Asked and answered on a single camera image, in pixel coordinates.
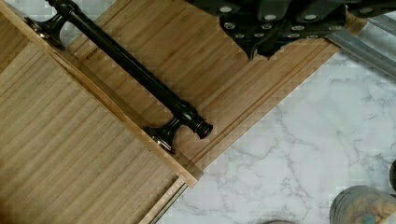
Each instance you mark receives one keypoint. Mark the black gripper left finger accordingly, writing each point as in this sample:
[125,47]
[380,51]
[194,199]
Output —
[250,35]

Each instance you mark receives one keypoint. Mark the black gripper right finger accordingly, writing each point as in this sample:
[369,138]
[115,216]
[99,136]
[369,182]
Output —
[306,22]

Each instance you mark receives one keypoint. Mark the wooden drawer with black handle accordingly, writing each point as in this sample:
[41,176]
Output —
[73,146]

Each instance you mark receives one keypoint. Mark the metal strip on counter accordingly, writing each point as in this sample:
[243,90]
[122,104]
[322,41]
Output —
[353,45]

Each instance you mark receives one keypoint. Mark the bamboo cutting board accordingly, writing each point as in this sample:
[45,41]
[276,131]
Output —
[186,49]

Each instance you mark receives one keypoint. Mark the pink ceramic lidded bowl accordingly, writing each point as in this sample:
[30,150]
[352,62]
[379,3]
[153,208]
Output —
[363,205]

